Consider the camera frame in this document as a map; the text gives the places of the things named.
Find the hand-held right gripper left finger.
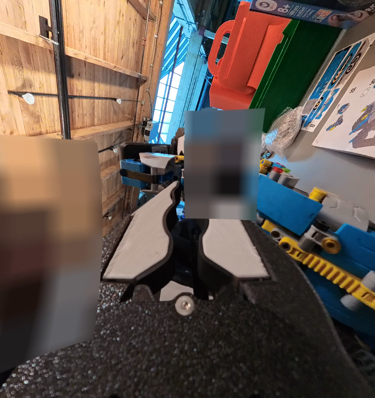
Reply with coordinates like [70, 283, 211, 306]
[101, 180, 182, 294]

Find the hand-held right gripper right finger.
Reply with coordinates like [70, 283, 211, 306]
[197, 219, 271, 286]

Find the blue grey brick assembly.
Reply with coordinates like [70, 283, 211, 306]
[119, 151, 185, 193]

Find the tracked brick robot model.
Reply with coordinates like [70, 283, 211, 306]
[256, 159, 375, 335]

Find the clear plastic bag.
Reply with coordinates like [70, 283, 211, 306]
[262, 106, 304, 157]

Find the open instruction booklet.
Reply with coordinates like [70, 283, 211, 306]
[312, 59, 375, 162]

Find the green file tray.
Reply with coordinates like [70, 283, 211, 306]
[248, 19, 343, 134]

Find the blue sticker sheet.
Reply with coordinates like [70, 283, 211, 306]
[301, 29, 375, 132]

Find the red file tray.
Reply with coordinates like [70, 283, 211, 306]
[208, 0, 292, 111]

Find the toy robot box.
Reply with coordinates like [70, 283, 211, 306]
[250, 0, 375, 30]

